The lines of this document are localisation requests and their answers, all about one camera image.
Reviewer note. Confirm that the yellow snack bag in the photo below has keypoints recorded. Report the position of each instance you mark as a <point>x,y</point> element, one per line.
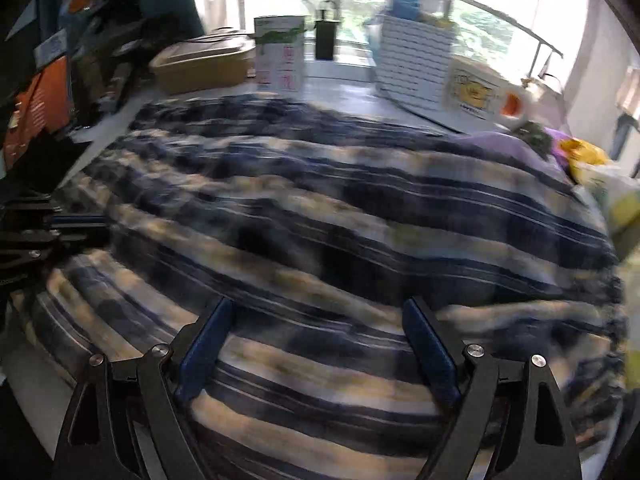
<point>580,154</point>

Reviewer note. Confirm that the white yellow cartoon mug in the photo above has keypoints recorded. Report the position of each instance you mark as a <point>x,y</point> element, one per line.
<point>477,90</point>

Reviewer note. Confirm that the black power adapter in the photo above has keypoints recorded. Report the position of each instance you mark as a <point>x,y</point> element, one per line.
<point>326,33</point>

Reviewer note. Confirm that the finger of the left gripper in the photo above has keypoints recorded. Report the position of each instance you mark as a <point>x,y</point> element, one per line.
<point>60,247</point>
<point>77,221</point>

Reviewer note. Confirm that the orange screen tablet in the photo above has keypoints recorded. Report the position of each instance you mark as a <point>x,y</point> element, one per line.
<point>45,106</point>

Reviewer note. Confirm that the yellow green plastic package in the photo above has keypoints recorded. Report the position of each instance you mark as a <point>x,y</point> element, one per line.
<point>617,197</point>

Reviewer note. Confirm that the plaid blue beige pants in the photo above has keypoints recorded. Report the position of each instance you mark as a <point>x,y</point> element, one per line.
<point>320,225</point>

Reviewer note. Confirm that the white green tissue box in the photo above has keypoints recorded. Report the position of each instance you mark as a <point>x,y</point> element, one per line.
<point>280,53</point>

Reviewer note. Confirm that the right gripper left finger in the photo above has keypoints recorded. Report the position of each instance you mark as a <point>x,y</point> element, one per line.
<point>97,439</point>

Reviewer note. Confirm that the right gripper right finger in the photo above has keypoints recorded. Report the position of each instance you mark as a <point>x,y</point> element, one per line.
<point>536,439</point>

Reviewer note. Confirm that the tan lidded food container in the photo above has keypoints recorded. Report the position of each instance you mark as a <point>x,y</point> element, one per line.
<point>203,63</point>

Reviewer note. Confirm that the balcony railing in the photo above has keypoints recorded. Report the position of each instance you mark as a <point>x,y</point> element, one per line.
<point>482,34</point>

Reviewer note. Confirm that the white slatted storage basket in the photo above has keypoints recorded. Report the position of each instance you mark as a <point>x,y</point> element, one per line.
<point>412,62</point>

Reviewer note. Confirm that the purple cloth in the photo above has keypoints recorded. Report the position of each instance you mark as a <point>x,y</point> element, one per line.
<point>510,146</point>

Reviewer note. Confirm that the teal curtain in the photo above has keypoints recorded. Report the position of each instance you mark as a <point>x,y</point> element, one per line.
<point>93,25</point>

